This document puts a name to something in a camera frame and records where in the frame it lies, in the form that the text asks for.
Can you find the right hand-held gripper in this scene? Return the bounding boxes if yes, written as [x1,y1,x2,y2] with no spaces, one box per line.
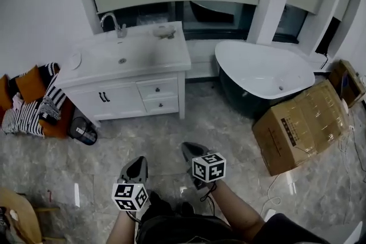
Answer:
[181,142,227,190]

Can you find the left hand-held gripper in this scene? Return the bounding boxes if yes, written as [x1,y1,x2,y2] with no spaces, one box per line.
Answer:
[112,155,150,212]

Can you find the white drawer with black knob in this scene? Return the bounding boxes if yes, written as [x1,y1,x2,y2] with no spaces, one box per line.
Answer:
[136,78,178,100]

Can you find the person's right forearm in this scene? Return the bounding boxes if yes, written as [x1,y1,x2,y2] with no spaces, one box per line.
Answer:
[213,179,265,241]

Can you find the person's left forearm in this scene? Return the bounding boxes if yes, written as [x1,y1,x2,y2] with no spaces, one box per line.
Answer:
[107,210,138,244]

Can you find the person's left leg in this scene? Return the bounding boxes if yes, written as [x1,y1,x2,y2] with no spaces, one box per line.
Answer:
[148,191,176,217]

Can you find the black mesh wastebasket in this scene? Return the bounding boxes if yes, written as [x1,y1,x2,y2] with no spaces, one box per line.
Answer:
[68,116,98,146]

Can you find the white cabinet door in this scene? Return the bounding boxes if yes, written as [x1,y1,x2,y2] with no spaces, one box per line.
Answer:
[103,83,148,119]
[67,88,105,121]

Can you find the person's black shirt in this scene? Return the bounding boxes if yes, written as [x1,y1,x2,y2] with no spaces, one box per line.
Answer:
[137,213,329,244]

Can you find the orange sofa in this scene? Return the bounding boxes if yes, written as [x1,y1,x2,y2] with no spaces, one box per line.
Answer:
[0,62,75,139]

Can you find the white power strip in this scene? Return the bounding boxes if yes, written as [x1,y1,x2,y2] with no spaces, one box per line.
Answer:
[264,208,277,222]

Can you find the white and dark bathtub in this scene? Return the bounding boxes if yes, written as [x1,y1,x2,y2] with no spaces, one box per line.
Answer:
[214,39,316,119]

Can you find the large cardboard box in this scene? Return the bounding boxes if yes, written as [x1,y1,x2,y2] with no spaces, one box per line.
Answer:
[252,79,351,177]

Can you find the striped black white blanket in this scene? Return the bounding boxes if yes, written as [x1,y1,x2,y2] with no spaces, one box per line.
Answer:
[1,99,45,138]

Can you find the wooden chair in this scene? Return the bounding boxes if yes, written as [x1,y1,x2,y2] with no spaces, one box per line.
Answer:
[0,186,62,244]

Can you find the white soap dish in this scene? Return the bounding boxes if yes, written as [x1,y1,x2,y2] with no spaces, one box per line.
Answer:
[152,24,176,37]

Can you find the white ceramic sink top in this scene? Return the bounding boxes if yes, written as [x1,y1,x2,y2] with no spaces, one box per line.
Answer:
[54,21,192,89]

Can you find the round white lid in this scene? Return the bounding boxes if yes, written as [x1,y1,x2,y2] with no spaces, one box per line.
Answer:
[69,51,83,71]

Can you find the black knitted cushion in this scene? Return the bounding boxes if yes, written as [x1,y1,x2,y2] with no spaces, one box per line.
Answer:
[37,62,61,81]

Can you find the clear plastic bag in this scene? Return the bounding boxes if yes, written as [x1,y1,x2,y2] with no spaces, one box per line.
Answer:
[137,14,169,28]

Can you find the pink cloth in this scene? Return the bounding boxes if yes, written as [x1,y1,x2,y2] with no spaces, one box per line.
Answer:
[11,93,25,110]

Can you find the chrome faucet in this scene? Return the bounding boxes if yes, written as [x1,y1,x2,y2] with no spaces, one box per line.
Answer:
[100,12,128,39]

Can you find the small cardboard box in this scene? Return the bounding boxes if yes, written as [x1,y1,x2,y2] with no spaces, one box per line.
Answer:
[328,59,366,108]

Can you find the white low cabinet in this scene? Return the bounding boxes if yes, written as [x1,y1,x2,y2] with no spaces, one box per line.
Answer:
[328,221,364,244]

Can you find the white power cable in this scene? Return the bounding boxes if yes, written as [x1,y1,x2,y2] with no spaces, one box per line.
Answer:
[261,171,289,214]

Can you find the thin white wires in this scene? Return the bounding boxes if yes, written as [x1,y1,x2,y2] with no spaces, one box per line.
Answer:
[339,125,358,152]

